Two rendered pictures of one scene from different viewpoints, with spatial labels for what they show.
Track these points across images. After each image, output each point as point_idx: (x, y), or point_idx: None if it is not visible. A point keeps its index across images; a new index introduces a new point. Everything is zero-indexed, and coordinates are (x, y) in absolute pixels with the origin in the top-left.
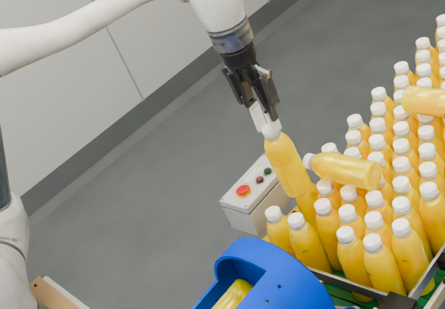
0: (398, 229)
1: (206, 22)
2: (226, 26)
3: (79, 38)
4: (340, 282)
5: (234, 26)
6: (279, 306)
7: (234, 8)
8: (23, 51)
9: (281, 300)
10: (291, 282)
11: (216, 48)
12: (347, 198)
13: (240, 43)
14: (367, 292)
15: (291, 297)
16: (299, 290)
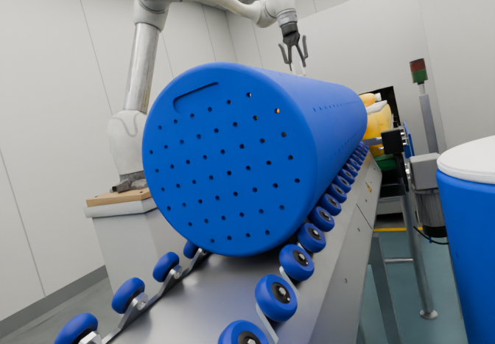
0: (376, 105)
1: (281, 4)
2: (290, 6)
3: None
4: None
5: (293, 8)
6: (348, 89)
7: (294, 0)
8: None
9: (348, 88)
10: (348, 88)
11: (282, 21)
12: None
13: (295, 17)
14: (365, 141)
15: (351, 90)
16: (353, 91)
